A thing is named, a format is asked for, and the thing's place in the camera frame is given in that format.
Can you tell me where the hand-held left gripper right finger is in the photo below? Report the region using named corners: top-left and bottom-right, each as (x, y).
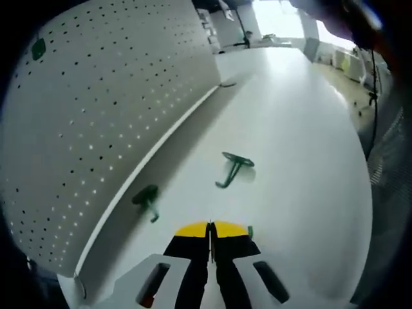
top-left (211, 220), bottom-right (302, 309)

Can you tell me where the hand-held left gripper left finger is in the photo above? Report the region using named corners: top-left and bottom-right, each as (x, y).
top-left (112, 220), bottom-right (211, 309)

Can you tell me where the white perforated mounting plate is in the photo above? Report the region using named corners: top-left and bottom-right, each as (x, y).
top-left (1, 0), bottom-right (238, 302)

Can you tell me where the black tripod stand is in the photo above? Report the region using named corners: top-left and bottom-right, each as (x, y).
top-left (234, 6), bottom-right (255, 50)

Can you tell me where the black cable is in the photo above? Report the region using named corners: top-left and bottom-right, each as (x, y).
top-left (368, 48), bottom-right (382, 144)

